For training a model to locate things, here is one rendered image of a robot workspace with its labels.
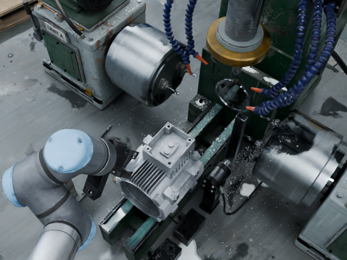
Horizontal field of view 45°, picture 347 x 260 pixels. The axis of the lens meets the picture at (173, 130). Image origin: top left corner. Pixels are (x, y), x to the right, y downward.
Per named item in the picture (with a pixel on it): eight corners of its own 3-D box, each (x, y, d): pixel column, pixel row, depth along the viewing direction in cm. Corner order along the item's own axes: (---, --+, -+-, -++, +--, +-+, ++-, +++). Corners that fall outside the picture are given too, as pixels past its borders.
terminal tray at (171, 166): (166, 134, 130) (167, 120, 124) (194, 152, 126) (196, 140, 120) (141, 161, 124) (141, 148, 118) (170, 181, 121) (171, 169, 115)
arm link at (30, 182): (24, 224, 92) (70, 198, 89) (-11, 183, 88) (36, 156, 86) (36, 201, 100) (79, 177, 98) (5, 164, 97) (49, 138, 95)
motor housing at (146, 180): (156, 152, 144) (156, 120, 128) (201, 183, 138) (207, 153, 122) (117, 195, 135) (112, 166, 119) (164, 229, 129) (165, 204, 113)
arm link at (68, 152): (33, 141, 88) (72, 118, 86) (65, 148, 99) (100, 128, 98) (49, 181, 85) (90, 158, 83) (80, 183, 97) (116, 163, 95)
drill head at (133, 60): (125, 41, 173) (120, -10, 153) (196, 84, 162) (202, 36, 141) (81, 77, 162) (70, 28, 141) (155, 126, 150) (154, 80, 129)
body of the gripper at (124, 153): (141, 153, 111) (123, 148, 100) (124, 180, 112) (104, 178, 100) (120, 137, 114) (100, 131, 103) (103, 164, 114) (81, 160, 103)
